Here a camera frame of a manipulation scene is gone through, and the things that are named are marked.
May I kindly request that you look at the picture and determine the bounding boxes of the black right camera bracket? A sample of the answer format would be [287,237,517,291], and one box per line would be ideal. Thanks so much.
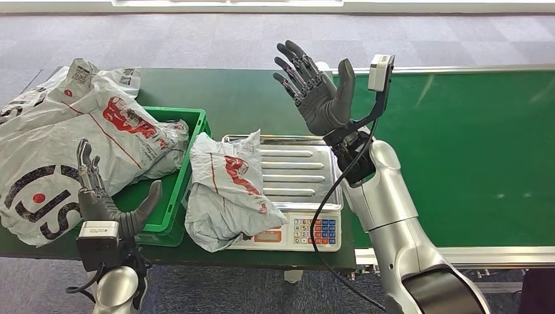
[323,82,391,146]

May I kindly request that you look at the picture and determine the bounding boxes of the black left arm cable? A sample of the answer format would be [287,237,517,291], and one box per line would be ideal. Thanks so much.
[65,262,107,304]

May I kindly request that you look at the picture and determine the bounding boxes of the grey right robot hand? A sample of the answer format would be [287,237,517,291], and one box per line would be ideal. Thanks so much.
[273,39,357,137]

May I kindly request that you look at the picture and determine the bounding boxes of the green plastic crate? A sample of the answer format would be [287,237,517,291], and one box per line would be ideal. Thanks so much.
[110,106,213,248]

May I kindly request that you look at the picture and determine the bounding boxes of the black left camera bracket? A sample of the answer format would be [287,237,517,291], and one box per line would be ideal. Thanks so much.
[76,235,151,274]

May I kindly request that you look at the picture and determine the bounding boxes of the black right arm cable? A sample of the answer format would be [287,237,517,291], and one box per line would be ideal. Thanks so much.
[308,121,387,313]

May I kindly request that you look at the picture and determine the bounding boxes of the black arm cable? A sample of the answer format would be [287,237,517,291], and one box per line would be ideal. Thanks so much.
[65,262,107,304]
[308,121,387,313]

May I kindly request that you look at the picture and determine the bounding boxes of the black camera bracket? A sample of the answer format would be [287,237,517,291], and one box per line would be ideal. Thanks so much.
[76,235,151,274]
[323,82,391,146]

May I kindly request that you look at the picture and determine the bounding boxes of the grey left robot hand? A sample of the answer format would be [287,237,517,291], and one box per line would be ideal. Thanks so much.
[76,138,163,239]

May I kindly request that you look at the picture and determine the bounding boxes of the green conveyor belt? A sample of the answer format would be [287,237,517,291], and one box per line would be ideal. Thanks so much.
[331,63,555,296]

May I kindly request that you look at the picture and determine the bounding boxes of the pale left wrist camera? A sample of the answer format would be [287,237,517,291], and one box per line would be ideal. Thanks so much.
[77,220,120,240]

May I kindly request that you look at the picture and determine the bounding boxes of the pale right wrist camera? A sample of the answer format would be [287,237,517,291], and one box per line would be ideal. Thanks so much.
[367,54,396,93]

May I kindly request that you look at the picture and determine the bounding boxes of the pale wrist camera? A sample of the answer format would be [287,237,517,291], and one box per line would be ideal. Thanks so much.
[77,220,120,240]
[367,54,396,93]

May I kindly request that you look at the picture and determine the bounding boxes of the small grey courier package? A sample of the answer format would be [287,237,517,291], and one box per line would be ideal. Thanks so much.
[184,129,289,254]

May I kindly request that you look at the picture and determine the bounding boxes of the black case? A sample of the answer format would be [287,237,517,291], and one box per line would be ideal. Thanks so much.
[518,269,555,314]

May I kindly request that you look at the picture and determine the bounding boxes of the white package with QR labels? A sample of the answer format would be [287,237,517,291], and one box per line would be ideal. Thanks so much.
[0,65,142,126]

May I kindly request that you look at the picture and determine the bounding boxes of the large white package black logo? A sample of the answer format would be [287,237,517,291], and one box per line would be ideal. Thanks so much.
[0,58,190,248]

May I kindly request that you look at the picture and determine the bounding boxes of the white electronic scale steel tray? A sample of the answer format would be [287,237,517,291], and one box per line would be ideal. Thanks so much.
[222,134,345,253]

